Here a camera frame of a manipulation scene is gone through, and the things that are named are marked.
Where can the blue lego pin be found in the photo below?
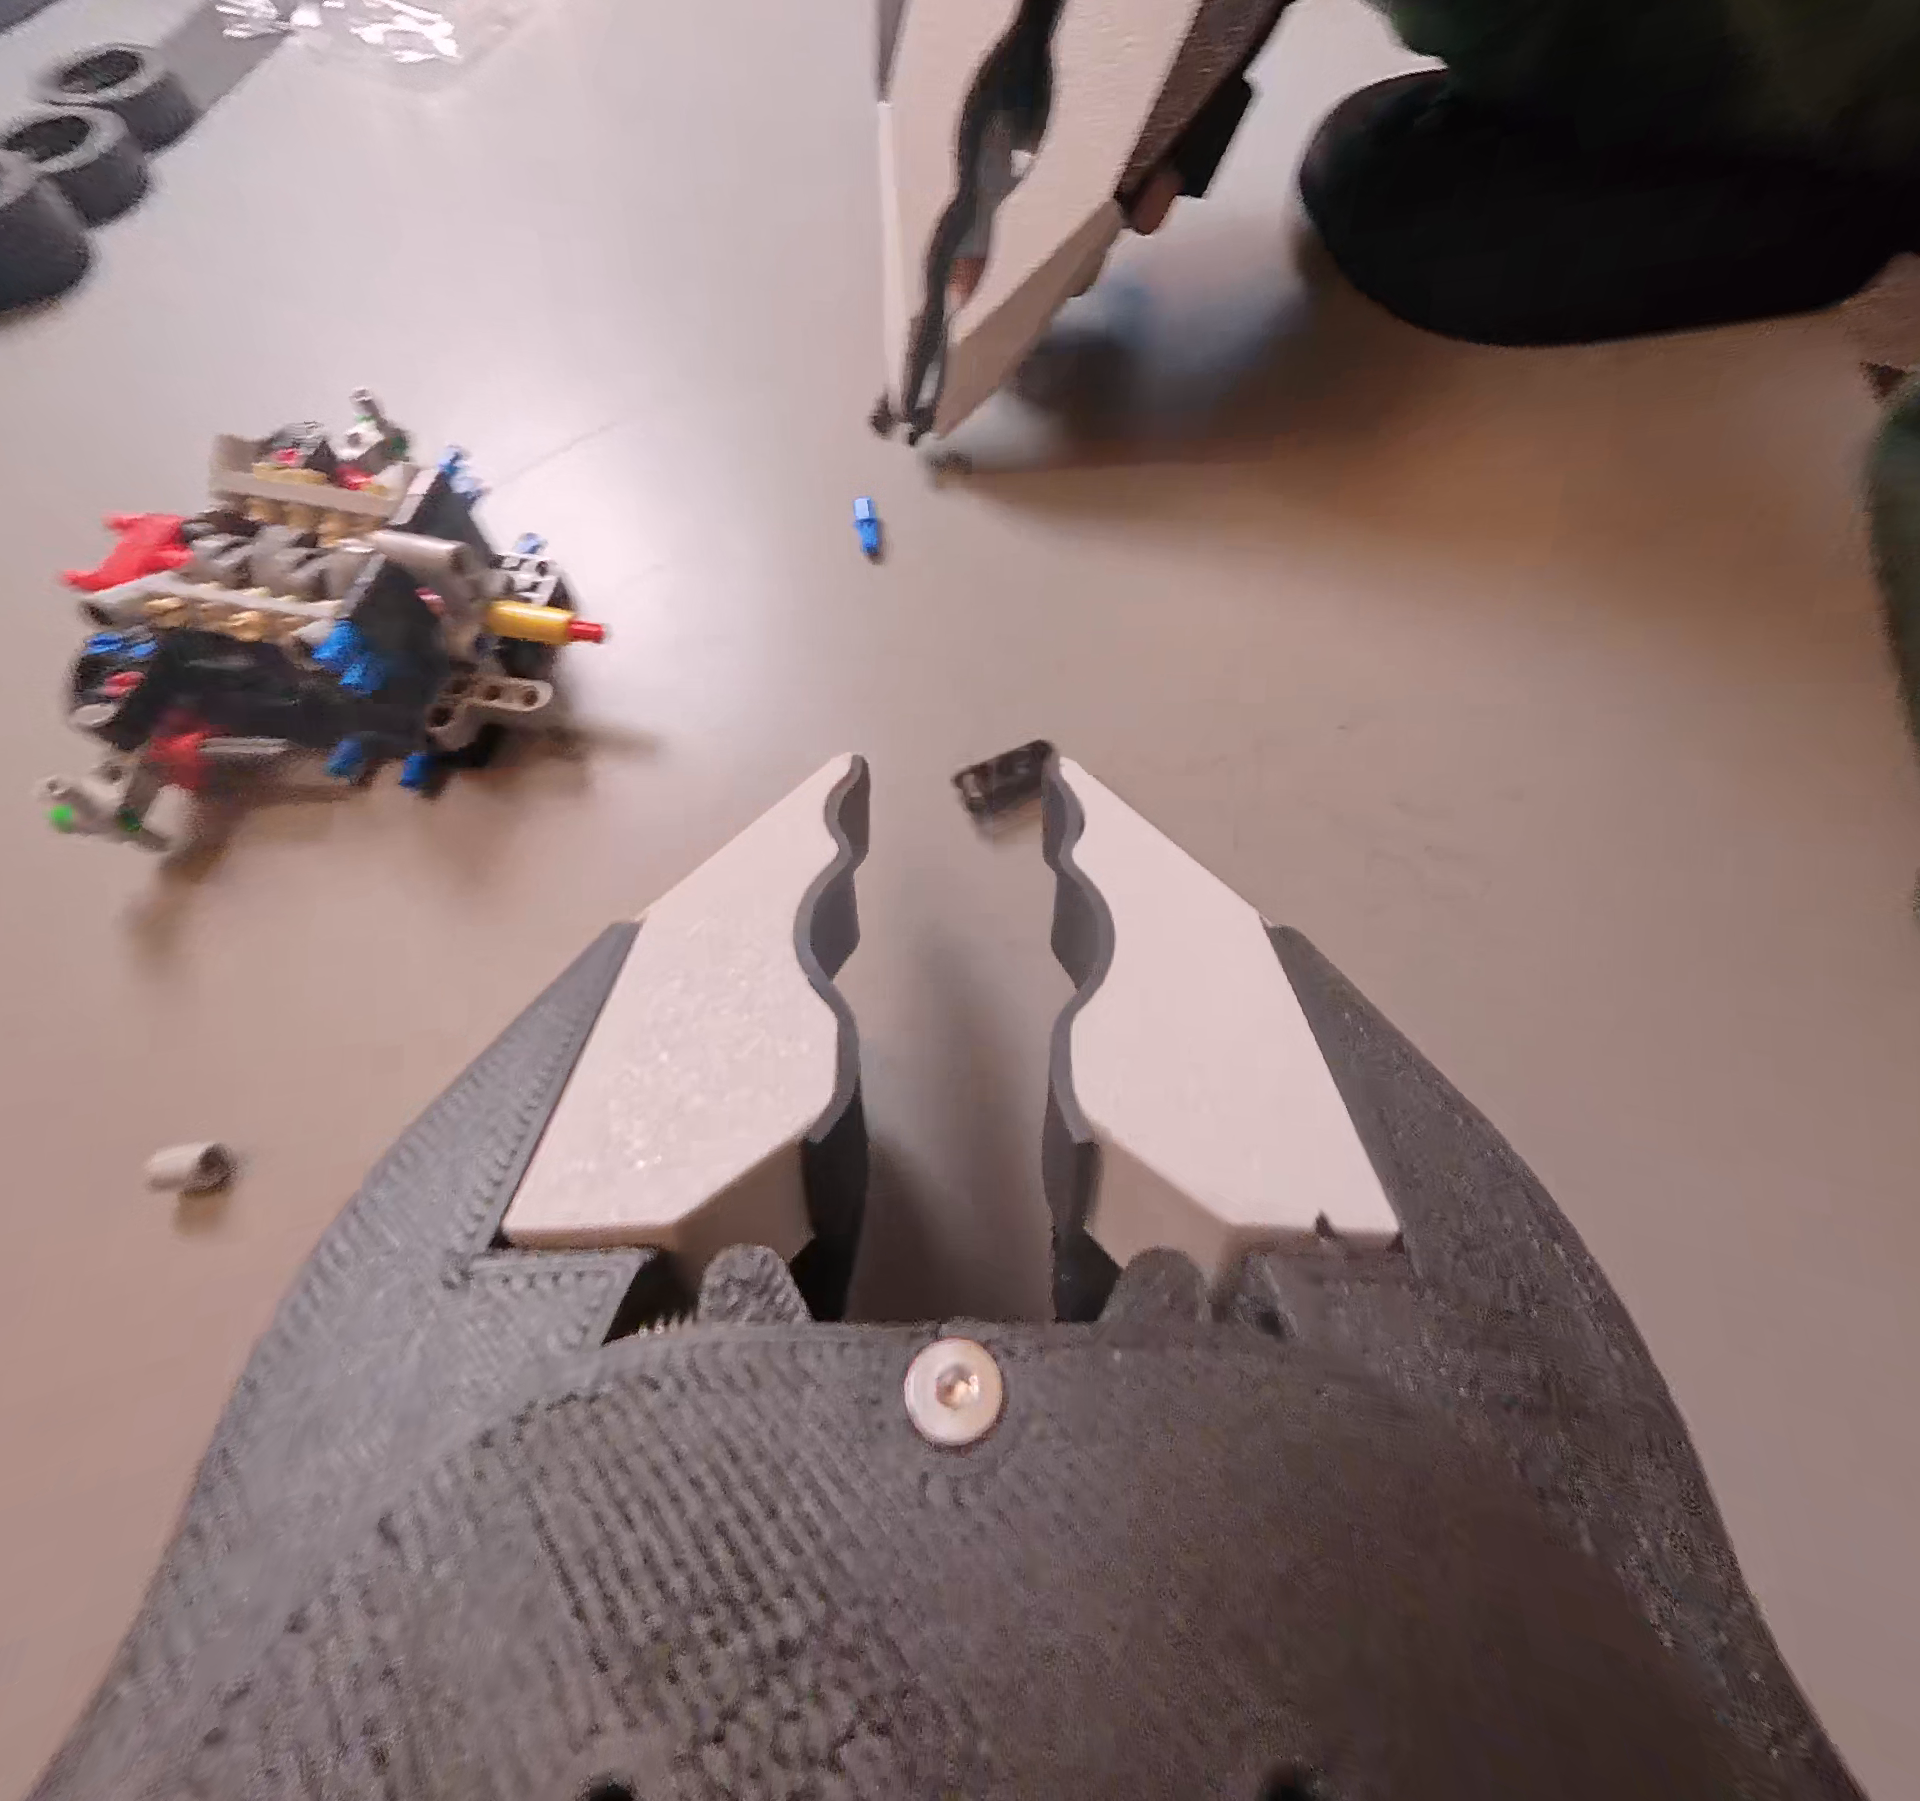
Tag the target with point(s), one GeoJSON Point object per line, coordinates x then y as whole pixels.
{"type": "Point", "coordinates": [866, 526]}

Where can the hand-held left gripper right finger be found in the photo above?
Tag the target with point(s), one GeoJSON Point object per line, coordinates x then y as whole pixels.
{"type": "Point", "coordinates": [1214, 1066]}

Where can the black rubber lego tyre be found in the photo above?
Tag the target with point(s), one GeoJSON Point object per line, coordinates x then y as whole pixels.
{"type": "Point", "coordinates": [30, 241]}
{"type": "Point", "coordinates": [74, 163]}
{"type": "Point", "coordinates": [121, 91]}

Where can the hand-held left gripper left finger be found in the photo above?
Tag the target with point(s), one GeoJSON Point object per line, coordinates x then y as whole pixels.
{"type": "Point", "coordinates": [691, 1066]}

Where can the small black lego beam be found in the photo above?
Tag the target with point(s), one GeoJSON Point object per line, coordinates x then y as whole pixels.
{"type": "Point", "coordinates": [1005, 778]}

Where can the small grey lego connector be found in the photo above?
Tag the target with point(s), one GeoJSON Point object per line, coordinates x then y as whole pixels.
{"type": "Point", "coordinates": [192, 1166]}

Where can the multicoloured lego engine assembly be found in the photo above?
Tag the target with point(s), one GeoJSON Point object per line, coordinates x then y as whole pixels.
{"type": "Point", "coordinates": [300, 601]}

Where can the person's right hand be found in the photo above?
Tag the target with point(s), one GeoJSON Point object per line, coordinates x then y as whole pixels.
{"type": "Point", "coordinates": [1153, 205]}

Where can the person's black clothing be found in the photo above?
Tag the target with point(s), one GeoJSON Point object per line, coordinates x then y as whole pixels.
{"type": "Point", "coordinates": [1575, 211]}

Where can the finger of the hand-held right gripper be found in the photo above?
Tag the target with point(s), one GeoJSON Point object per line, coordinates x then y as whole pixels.
{"type": "Point", "coordinates": [944, 31]}
{"type": "Point", "coordinates": [1081, 107]}

